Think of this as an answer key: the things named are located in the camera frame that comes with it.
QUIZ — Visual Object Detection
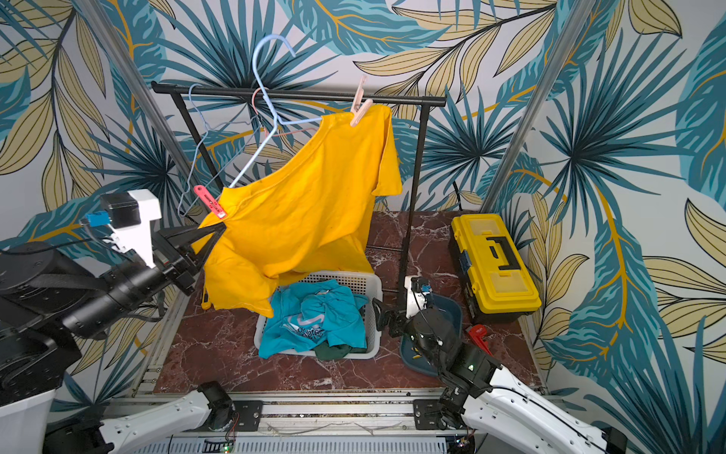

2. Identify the light blue wire hanger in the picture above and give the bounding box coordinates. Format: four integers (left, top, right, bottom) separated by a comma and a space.
177, 82, 251, 217

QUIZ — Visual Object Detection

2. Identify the dark green t-shirt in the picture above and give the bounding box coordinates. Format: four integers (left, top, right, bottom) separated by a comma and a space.
313, 342, 367, 361

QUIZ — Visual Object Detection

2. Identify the turquoise printed t-shirt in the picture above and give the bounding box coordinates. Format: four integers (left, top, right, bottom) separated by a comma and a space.
259, 280, 369, 359

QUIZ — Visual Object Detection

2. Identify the yellow t-shirt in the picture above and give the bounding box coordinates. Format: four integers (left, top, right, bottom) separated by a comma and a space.
201, 104, 403, 318

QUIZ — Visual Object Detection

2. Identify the pink wire hanger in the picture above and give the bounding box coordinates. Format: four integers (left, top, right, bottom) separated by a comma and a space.
251, 87, 318, 137

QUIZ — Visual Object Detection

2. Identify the pale blue wire hanger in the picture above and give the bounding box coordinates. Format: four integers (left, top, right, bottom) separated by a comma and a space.
229, 34, 319, 189

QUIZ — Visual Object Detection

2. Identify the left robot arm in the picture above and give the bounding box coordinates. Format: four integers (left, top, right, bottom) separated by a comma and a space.
1, 224, 234, 453

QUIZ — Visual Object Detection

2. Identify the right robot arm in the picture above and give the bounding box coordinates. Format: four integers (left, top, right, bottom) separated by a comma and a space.
374, 300, 628, 453

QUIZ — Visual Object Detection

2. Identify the dark teal plastic tray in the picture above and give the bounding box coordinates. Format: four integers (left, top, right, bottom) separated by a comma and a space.
399, 294, 462, 378

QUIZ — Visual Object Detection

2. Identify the pink red clothespin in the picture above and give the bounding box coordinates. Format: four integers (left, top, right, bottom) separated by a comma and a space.
194, 185, 228, 219

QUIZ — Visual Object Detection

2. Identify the red pipe wrench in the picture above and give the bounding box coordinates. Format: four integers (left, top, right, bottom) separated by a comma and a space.
467, 325, 493, 356

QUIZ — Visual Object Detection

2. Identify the yellow black toolbox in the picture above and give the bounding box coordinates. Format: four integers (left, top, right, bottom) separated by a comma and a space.
449, 214, 542, 325

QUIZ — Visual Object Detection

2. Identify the black clothes rack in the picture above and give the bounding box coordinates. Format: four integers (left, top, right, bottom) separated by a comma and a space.
151, 82, 446, 308

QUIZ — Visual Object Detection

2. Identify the beige pink clothespin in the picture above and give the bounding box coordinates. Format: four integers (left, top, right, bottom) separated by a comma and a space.
350, 76, 374, 127

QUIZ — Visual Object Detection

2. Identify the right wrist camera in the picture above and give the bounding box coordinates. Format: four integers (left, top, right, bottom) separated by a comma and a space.
405, 275, 435, 319

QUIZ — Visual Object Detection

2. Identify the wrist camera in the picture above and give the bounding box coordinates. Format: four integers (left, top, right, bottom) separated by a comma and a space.
86, 188, 164, 268
405, 275, 435, 319

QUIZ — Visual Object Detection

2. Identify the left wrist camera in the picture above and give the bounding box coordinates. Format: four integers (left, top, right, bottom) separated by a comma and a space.
86, 188, 164, 268

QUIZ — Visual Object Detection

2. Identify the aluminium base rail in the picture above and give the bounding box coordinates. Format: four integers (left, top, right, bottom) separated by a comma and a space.
84, 388, 580, 454

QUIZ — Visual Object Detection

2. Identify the left aluminium frame post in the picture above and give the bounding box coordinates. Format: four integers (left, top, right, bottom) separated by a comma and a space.
76, 0, 194, 218

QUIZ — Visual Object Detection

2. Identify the aluminium frame post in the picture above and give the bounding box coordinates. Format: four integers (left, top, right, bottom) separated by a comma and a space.
478, 0, 596, 213
76, 0, 194, 218

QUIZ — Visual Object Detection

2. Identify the right aluminium frame post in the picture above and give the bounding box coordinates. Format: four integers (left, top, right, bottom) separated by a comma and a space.
478, 0, 596, 213

